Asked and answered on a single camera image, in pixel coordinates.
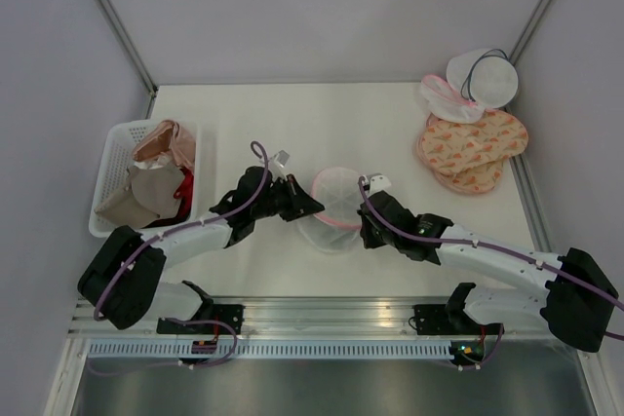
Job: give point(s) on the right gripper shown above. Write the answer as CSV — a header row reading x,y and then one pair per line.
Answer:
x,y
370,241

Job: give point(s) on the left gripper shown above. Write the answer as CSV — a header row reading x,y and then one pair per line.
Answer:
x,y
300,204

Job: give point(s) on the pink-trimmed mesh laundry bag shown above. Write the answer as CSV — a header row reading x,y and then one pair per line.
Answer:
x,y
337,227

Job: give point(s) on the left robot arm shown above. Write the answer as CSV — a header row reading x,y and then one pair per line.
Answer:
x,y
123,281

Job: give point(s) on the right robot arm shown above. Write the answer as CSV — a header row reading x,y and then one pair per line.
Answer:
x,y
567,296

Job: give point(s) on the floral laundry bag upper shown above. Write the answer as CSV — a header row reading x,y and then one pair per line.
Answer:
x,y
451,148

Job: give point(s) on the floral laundry bag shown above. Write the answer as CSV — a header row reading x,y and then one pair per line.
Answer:
x,y
476,181
451,148

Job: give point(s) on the floral laundry bag lower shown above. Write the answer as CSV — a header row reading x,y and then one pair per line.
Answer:
x,y
476,181

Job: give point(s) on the white mesh bag pink trim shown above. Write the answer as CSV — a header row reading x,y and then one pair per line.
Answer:
x,y
446,103

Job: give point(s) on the beige bra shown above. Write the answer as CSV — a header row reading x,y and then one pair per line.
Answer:
x,y
144,197

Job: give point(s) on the white mesh bag blue trim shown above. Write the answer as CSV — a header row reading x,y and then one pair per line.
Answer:
x,y
485,76

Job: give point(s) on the red garment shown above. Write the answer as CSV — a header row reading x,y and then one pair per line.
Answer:
x,y
185,189

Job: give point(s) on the white plastic basket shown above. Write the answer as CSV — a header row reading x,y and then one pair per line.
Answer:
x,y
117,157

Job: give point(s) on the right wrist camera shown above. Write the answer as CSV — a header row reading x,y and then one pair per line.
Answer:
x,y
378,183

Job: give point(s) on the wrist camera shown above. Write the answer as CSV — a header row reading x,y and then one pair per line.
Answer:
x,y
278,164
378,183

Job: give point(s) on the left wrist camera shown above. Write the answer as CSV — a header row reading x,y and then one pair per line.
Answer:
x,y
278,164

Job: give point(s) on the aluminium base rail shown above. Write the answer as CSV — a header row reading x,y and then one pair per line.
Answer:
x,y
302,318

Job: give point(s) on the white slotted cable duct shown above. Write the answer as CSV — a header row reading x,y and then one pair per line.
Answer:
x,y
272,349

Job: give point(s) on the left aluminium frame post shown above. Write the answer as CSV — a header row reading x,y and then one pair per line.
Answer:
x,y
125,41

